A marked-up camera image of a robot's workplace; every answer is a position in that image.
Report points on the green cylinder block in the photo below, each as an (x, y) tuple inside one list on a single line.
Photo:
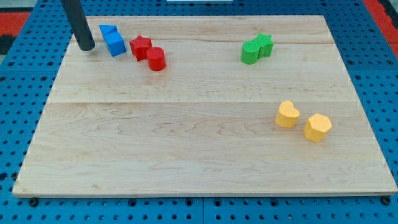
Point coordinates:
[(250, 52)]

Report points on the yellow hexagon block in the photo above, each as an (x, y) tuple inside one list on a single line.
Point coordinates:
[(317, 127)]

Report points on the blue cube block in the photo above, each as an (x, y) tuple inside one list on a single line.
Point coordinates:
[(115, 43)]

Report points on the blue triangle block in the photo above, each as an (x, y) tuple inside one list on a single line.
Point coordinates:
[(107, 29)]

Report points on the green star block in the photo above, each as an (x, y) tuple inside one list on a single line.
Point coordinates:
[(266, 45)]

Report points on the yellow heart block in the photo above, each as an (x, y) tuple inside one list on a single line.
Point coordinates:
[(287, 115)]

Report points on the red cylinder block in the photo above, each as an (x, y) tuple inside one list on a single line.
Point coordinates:
[(156, 58)]

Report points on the red star block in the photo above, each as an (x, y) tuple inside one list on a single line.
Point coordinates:
[(139, 47)]

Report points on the light wooden board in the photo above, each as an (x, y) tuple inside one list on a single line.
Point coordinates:
[(204, 126)]

